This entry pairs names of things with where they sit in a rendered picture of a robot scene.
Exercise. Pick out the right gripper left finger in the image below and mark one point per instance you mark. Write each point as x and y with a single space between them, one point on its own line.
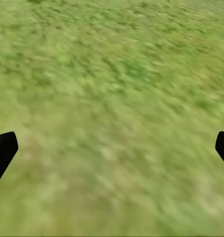
8 149

